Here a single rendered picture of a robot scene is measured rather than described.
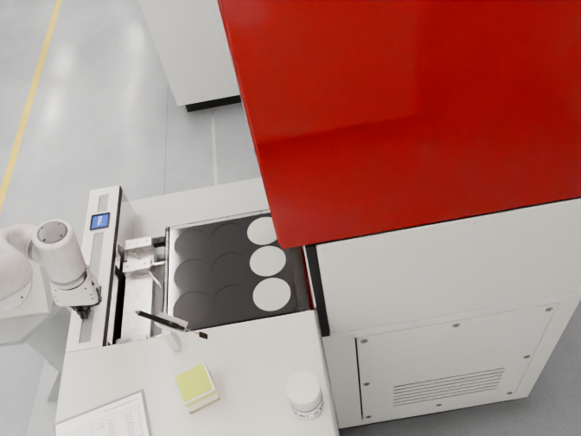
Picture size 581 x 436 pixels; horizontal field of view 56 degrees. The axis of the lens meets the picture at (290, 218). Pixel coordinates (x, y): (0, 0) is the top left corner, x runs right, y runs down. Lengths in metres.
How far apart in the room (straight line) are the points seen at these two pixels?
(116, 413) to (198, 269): 0.44
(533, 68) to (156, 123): 2.83
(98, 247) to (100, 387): 0.43
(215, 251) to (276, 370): 0.44
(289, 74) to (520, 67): 0.36
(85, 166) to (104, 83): 0.80
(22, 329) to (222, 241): 0.63
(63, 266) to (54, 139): 2.51
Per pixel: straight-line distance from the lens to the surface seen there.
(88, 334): 1.49
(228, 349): 1.33
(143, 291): 1.59
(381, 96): 0.88
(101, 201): 1.76
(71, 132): 3.74
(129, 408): 1.35
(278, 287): 1.47
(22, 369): 2.78
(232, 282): 1.50
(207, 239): 1.61
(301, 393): 1.16
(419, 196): 1.08
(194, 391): 1.23
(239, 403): 1.28
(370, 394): 1.89
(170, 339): 1.32
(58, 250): 1.24
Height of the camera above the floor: 2.13
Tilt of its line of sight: 50 degrees down
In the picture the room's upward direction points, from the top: 12 degrees counter-clockwise
